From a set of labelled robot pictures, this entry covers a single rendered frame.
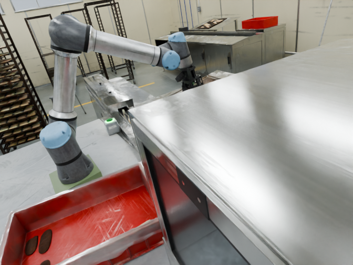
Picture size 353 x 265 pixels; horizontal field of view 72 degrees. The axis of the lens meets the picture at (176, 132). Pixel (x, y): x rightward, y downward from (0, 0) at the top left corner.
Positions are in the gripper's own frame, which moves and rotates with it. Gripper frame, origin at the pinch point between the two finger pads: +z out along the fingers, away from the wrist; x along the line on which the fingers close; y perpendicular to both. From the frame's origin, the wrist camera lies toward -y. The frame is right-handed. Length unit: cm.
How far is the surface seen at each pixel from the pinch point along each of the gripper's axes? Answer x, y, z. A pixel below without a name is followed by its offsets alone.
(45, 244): -86, 28, -1
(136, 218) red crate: -59, 38, 5
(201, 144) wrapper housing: -51, 84, -41
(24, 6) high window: 26, -709, -125
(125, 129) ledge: -34.9, -24.5, 4.4
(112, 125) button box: -39, -33, 2
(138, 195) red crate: -54, 28, 6
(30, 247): -91, 25, -2
